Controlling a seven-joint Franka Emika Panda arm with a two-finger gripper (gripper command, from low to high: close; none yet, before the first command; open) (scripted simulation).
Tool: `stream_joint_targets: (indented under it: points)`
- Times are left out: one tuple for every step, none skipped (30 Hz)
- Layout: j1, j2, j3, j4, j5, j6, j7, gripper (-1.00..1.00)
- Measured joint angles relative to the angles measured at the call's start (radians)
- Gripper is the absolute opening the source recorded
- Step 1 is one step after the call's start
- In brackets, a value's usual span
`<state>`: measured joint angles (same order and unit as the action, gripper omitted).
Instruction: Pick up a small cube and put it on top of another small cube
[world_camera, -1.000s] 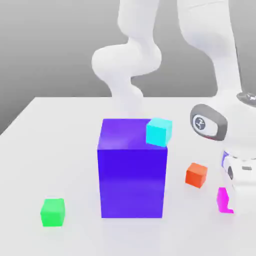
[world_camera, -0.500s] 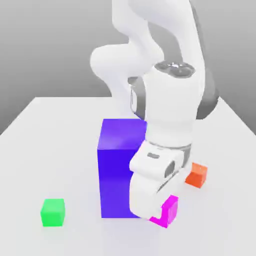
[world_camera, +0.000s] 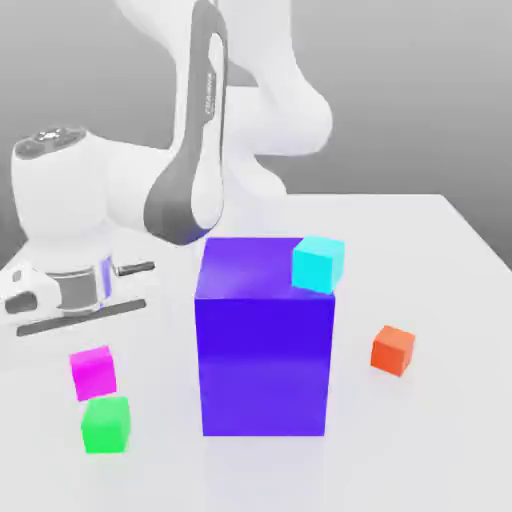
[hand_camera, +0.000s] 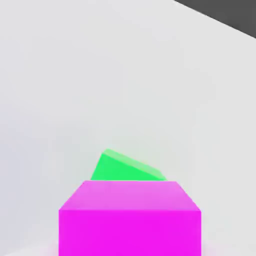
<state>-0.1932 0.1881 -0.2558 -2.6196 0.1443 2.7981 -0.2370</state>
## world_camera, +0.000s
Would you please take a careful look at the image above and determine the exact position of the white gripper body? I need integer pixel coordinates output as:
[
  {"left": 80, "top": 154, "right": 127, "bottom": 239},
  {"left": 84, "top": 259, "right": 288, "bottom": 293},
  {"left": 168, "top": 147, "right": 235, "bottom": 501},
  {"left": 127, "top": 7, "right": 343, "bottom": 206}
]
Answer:
[{"left": 14, "top": 297, "right": 150, "bottom": 353}]

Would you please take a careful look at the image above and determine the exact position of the small magenta cube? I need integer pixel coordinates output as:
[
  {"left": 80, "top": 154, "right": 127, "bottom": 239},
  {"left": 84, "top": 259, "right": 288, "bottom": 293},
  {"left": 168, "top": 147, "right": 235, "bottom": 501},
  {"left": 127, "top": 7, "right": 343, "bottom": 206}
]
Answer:
[{"left": 68, "top": 344, "right": 118, "bottom": 402}]

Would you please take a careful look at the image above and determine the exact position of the small green cube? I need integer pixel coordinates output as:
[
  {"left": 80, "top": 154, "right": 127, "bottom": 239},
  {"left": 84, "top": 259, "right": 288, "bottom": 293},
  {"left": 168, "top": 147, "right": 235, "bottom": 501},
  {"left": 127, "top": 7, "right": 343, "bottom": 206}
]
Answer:
[{"left": 80, "top": 395, "right": 132, "bottom": 455}]

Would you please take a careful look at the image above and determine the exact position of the small cyan cube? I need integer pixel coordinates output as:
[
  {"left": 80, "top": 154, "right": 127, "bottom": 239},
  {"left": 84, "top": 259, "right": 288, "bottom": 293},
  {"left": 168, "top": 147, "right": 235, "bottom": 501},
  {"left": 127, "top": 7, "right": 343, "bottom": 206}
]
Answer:
[{"left": 291, "top": 235, "right": 346, "bottom": 296}]

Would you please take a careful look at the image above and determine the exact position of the small orange cube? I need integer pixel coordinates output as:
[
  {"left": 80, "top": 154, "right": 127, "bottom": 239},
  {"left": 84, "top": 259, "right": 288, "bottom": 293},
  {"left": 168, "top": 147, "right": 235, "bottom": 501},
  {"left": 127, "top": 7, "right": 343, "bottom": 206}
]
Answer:
[{"left": 369, "top": 324, "right": 417, "bottom": 378}]

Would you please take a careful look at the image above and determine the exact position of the large blue box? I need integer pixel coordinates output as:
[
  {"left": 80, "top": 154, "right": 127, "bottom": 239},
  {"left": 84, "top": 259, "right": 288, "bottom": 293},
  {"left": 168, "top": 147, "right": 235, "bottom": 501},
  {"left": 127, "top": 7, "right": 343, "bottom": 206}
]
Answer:
[{"left": 194, "top": 236, "right": 336, "bottom": 438}]

